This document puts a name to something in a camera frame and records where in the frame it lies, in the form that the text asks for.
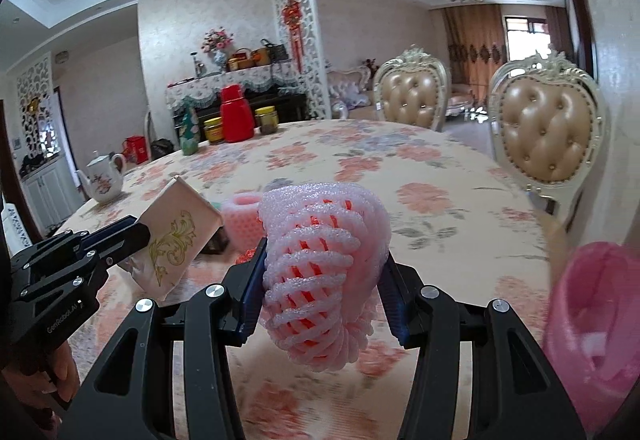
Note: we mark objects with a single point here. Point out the green bottle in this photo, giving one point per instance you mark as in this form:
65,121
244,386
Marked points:
189,137

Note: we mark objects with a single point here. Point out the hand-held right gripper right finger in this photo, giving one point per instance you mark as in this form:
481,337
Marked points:
392,320

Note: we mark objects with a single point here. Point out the pink tufted sofa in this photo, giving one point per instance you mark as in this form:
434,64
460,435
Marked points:
350,87

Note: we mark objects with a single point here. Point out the dark-content glass jar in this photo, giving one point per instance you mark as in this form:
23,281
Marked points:
266,122

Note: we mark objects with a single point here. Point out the black box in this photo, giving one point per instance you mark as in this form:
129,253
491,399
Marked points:
217,245

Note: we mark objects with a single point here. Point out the window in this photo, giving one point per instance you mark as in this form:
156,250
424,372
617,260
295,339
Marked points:
525,39

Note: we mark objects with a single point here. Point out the floral white teapot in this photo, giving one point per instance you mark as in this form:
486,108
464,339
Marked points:
105,180

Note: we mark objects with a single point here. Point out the red knot ornament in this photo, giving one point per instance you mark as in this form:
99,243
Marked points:
292,14

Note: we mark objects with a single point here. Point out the blue white vase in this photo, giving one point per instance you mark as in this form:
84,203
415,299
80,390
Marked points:
221,59

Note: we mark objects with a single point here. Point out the black piano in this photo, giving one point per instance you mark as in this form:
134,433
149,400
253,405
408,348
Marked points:
290,107

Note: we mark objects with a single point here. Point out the cream gold-print paper box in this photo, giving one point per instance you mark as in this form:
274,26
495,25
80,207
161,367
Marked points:
180,230

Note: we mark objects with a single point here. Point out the white carved stand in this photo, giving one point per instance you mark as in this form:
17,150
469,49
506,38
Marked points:
17,230

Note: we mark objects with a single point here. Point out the red thermos jug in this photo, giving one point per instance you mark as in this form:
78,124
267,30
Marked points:
236,119

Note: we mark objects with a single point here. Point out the wicker basket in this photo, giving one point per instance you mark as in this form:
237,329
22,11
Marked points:
240,62

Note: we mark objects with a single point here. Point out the pink foam net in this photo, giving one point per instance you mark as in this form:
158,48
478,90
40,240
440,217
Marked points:
320,240

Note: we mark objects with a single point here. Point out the lace piano cloth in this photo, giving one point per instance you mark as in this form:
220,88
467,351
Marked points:
220,82

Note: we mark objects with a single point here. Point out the tall white lattice screen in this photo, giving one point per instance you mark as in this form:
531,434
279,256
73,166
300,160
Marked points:
315,44

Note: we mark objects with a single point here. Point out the floral tablecloth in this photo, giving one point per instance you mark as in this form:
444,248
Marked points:
400,180

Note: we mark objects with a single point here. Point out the yellow-lid jar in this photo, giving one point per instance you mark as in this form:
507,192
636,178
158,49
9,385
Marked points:
213,132

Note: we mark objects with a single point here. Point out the red box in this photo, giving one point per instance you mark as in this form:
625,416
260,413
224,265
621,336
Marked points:
136,149

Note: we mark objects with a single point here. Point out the pink flower bouquet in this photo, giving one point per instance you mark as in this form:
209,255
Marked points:
217,39

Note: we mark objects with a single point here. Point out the person's left hand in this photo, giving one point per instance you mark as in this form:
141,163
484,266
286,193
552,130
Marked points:
62,370

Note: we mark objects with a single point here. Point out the dark bag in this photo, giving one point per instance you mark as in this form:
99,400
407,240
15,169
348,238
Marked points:
162,149

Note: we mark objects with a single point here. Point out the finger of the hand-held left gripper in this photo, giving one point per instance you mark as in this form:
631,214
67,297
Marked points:
127,242
90,240

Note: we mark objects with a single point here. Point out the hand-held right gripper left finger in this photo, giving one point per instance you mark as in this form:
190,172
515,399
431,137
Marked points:
254,290

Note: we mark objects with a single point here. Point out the pink foam net sleeve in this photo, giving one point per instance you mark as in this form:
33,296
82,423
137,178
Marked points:
240,220

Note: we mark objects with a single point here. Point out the beige tufted dining chair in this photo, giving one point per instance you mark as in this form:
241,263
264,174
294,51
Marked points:
542,129
410,94

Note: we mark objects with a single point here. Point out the low white cabinet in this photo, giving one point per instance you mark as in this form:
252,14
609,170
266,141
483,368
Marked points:
47,190

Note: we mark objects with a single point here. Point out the dark handbag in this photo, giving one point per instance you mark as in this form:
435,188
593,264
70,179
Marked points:
277,52

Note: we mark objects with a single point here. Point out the brown curtain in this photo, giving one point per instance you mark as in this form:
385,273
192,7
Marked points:
472,44

